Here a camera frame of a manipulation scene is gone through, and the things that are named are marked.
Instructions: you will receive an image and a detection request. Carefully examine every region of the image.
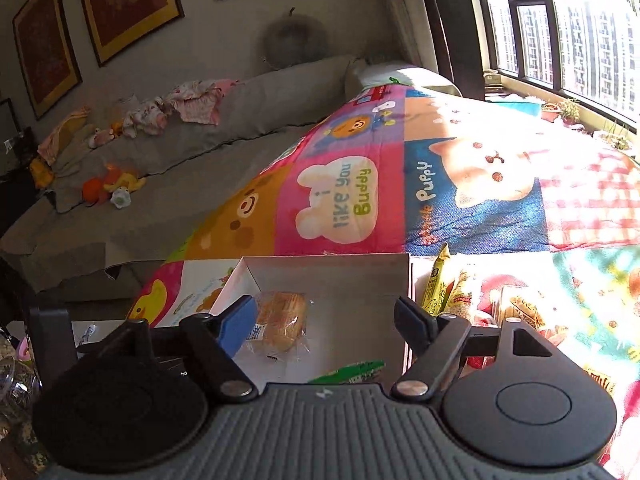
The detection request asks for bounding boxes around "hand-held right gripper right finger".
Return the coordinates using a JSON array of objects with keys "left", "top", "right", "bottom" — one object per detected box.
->
[{"left": 391, "top": 296, "right": 552, "bottom": 404}]

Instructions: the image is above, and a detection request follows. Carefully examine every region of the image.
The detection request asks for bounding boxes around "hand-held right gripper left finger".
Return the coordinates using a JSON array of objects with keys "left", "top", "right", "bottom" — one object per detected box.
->
[{"left": 77, "top": 295, "right": 259, "bottom": 403}]

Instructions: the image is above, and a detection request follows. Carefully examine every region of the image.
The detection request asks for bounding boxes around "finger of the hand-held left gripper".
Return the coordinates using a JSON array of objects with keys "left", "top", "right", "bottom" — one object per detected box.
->
[{"left": 29, "top": 306, "right": 77, "bottom": 391}]

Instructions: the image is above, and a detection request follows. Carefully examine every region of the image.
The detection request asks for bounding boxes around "clear bread packet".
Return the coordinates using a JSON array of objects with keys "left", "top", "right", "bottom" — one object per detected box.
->
[{"left": 235, "top": 289, "right": 311, "bottom": 361}]

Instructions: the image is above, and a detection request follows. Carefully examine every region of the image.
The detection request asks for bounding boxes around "white cardboard box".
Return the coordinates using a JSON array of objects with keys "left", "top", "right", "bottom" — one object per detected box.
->
[{"left": 210, "top": 252, "right": 416, "bottom": 386}]

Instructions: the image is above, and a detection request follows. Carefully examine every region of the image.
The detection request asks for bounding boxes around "biscuit sticks packet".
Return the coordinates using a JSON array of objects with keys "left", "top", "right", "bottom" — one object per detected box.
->
[{"left": 502, "top": 285, "right": 551, "bottom": 333}]

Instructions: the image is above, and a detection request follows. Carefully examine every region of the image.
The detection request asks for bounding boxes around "yellow snack packet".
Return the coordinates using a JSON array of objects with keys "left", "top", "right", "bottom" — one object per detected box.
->
[{"left": 421, "top": 243, "right": 455, "bottom": 317}]

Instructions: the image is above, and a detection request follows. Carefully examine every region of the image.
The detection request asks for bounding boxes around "glass jar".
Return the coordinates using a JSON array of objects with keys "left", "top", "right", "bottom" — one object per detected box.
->
[{"left": 0, "top": 355, "right": 42, "bottom": 413}]

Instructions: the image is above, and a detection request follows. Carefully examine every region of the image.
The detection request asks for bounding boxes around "red white snack packet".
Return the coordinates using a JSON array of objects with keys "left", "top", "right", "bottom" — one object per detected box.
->
[{"left": 440, "top": 265, "right": 501, "bottom": 328}]

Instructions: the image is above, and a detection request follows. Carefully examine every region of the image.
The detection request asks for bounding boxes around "green snack packet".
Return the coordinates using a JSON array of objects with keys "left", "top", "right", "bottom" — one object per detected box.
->
[{"left": 307, "top": 359, "right": 387, "bottom": 386}]

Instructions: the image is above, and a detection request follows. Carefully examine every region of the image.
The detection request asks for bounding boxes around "colourful printed blanket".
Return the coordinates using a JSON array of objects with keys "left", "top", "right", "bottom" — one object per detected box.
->
[{"left": 127, "top": 72, "right": 640, "bottom": 480}]

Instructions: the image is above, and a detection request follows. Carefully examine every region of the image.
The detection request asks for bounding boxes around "dark furniture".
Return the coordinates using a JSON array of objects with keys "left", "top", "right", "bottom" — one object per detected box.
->
[{"left": 0, "top": 97, "right": 51, "bottom": 241}]

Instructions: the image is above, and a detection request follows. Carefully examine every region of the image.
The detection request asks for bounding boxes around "orange yellow plush toy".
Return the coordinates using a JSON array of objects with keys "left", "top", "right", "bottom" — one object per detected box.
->
[{"left": 81, "top": 166, "right": 148, "bottom": 207}]

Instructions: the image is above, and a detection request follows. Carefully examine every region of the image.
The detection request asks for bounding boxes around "pink yellow cloth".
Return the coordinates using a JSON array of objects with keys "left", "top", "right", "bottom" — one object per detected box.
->
[{"left": 37, "top": 107, "right": 93, "bottom": 166}]

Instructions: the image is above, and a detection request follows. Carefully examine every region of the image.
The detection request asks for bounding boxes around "small plush toy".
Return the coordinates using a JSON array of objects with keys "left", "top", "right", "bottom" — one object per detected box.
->
[{"left": 87, "top": 127, "right": 124, "bottom": 150}]

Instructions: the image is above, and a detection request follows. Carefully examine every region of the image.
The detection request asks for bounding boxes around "pink floral baby garment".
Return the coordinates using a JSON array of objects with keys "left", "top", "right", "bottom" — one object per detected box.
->
[
  {"left": 122, "top": 96, "right": 170, "bottom": 139},
  {"left": 165, "top": 78, "right": 246, "bottom": 126}
]

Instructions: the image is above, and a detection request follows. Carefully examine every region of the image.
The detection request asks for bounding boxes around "white pillow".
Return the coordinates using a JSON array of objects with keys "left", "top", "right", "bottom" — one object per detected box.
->
[{"left": 345, "top": 57, "right": 463, "bottom": 103}]

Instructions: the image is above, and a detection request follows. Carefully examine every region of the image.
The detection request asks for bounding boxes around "small potted plant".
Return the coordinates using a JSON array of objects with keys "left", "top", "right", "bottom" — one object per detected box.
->
[
  {"left": 540, "top": 97, "right": 583, "bottom": 127},
  {"left": 595, "top": 119, "right": 637, "bottom": 155}
]

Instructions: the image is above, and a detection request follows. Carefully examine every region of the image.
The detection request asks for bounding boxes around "gold framed red picture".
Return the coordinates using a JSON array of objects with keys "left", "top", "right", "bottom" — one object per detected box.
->
[
  {"left": 12, "top": 0, "right": 83, "bottom": 121},
  {"left": 75, "top": 0, "right": 186, "bottom": 67}
]

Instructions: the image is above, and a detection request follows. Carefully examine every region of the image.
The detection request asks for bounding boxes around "dark curtain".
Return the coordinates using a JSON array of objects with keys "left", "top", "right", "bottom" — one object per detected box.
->
[{"left": 372, "top": 0, "right": 488, "bottom": 101}]

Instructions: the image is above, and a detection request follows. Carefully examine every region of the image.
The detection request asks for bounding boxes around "window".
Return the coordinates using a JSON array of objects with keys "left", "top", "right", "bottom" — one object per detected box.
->
[{"left": 462, "top": 0, "right": 640, "bottom": 126}]

